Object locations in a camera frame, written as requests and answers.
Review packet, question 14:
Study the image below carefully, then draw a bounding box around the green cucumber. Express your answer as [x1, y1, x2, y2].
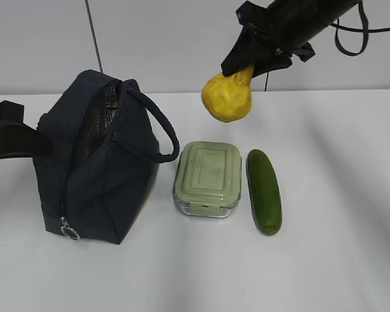
[246, 149, 283, 236]

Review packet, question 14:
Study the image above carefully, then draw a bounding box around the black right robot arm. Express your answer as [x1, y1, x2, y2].
[221, 0, 360, 77]

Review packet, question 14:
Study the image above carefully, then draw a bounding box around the black cable loop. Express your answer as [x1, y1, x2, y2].
[331, 0, 390, 57]

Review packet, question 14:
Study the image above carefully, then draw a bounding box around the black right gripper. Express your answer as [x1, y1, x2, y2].
[221, 1, 315, 78]

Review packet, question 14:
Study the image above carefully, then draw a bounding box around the yellow pear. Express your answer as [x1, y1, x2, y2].
[201, 64, 254, 123]

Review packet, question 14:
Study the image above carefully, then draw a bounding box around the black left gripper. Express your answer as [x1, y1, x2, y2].
[0, 102, 53, 160]

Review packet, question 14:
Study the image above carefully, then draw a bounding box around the navy blue lunch bag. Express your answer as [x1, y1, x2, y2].
[33, 70, 179, 244]

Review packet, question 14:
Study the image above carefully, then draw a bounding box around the green lid glass container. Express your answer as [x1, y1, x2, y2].
[172, 141, 242, 218]

